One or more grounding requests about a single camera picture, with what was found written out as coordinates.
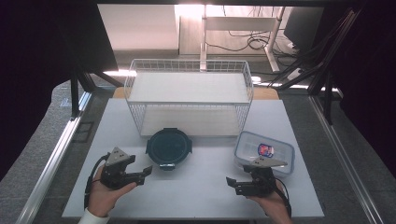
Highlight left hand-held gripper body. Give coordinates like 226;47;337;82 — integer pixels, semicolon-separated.
99;147;137;191

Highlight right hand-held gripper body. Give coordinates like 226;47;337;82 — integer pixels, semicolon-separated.
235;155;289;198

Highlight round dark blue lidded container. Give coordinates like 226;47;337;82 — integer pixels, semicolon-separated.
145;127;193;172

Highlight clear rectangular lidded container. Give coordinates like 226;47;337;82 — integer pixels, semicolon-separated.
233;131;296;178

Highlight person's left hand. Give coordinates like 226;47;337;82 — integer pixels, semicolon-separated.
88;164;138;218

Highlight person's right hand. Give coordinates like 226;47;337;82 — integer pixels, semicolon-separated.
247;180;294;224

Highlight wooden desk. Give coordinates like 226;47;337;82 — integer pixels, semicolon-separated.
111;86;280;101

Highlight black metal stand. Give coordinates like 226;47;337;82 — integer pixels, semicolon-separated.
68;60;124;120
269;8;363;126

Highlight dark curtain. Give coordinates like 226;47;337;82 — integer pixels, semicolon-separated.
320;0;396;179
0;0;120;182

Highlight white panel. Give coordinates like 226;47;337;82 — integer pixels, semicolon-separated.
97;4;180;51

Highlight white desk with metal legs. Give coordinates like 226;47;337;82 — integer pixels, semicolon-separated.
200;4;287;73

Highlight dark monitor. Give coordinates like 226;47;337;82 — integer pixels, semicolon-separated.
283;7;325;51

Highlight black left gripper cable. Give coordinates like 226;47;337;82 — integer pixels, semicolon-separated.
83;152;110;210

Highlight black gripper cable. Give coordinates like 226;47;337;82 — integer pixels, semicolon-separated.
83;152;110;210
274;176;293;218

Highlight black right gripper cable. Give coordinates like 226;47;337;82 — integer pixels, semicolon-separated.
274;176;293;218

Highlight aluminium rail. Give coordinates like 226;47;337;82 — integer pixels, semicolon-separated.
308;94;386;224
14;91;93;224

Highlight black floor cables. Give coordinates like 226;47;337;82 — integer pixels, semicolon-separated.
205;5;302;59

